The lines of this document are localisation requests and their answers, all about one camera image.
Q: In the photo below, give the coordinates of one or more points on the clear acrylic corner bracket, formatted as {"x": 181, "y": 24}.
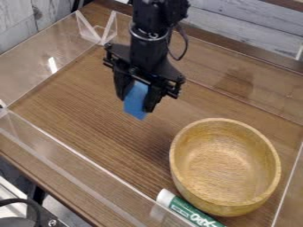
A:
{"x": 98, "y": 34}

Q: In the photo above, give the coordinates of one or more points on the green white marker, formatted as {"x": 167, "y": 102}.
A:
{"x": 179, "y": 206}

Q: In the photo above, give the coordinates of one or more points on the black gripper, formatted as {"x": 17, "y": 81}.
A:
{"x": 142, "y": 62}

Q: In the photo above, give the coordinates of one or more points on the clear acrylic front wall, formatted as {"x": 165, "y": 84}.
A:
{"x": 102, "y": 198}

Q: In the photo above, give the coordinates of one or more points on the brown wooden bowl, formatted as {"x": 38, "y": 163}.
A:
{"x": 225, "y": 165}

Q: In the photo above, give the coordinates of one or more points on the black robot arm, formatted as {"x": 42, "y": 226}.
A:
{"x": 155, "y": 15}

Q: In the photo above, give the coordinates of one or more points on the blue rectangular block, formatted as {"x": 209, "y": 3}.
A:
{"x": 133, "y": 104}

